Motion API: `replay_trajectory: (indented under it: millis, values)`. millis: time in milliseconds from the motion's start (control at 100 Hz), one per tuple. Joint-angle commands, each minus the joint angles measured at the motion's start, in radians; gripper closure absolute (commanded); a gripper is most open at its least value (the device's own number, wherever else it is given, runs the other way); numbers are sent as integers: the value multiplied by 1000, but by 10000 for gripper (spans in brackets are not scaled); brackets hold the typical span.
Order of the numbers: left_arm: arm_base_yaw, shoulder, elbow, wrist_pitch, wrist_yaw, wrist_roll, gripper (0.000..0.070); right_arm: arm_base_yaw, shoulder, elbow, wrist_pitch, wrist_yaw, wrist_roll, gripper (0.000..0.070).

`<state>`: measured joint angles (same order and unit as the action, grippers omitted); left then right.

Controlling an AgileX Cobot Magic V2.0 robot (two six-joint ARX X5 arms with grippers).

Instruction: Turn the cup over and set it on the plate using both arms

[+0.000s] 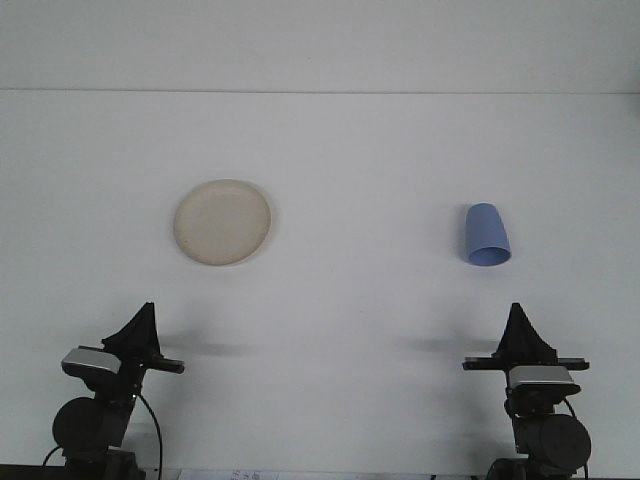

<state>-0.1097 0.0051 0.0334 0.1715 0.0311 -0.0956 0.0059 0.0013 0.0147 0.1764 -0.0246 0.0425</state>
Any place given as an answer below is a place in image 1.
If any pale blue cup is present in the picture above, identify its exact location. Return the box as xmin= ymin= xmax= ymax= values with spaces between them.
xmin=462 ymin=202 xmax=512 ymax=269

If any pale round plate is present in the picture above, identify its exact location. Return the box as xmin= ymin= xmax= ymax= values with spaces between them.
xmin=172 ymin=178 xmax=274 ymax=268

